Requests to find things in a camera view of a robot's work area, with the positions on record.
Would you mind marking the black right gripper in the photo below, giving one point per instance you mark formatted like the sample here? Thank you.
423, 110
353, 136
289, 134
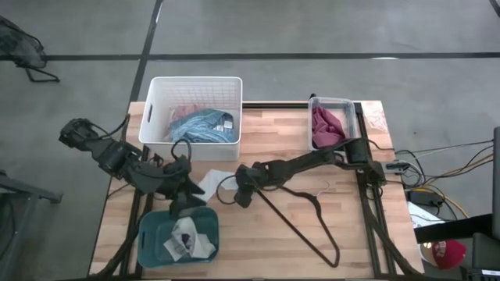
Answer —
250, 177

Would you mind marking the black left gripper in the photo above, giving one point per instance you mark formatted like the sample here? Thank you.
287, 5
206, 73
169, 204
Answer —
177, 175

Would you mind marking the white striped sock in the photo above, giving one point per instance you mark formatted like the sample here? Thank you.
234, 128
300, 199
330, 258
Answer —
183, 226

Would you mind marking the grey sock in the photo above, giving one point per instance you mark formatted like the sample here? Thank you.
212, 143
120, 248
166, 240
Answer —
203, 246

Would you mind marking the blue striped cloth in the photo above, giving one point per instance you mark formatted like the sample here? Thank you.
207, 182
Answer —
203, 129

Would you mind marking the black clothes hanger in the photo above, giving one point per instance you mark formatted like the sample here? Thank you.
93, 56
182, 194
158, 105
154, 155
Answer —
318, 210

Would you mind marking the maroon cloth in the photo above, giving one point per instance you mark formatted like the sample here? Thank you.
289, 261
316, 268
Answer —
324, 126

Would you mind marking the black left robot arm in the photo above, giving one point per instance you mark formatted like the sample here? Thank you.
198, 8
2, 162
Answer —
113, 158

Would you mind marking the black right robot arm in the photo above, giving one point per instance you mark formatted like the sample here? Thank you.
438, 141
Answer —
304, 164

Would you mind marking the white plastic basket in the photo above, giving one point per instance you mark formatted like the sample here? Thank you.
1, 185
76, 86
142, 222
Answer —
195, 150

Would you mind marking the teal plastic bin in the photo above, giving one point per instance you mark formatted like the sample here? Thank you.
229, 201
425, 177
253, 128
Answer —
152, 242

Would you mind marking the clear plastic container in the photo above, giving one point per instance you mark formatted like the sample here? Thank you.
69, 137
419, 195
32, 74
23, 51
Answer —
351, 117

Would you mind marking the clear plastic bag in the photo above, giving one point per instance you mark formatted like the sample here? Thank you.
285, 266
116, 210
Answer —
375, 117

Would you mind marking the grey metal table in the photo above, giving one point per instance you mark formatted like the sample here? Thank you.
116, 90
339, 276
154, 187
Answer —
23, 191

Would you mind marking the white paper sheet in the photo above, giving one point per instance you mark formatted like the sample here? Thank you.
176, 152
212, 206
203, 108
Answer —
422, 218

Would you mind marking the black power adapter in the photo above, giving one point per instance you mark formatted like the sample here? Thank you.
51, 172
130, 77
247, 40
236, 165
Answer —
426, 198

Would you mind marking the black desk bar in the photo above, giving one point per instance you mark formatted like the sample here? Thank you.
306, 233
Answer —
453, 228

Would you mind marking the red and white cap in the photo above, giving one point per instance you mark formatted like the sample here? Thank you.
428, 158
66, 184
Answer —
449, 253

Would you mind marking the black frame rail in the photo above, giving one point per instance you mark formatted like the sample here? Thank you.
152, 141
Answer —
136, 218
369, 218
273, 104

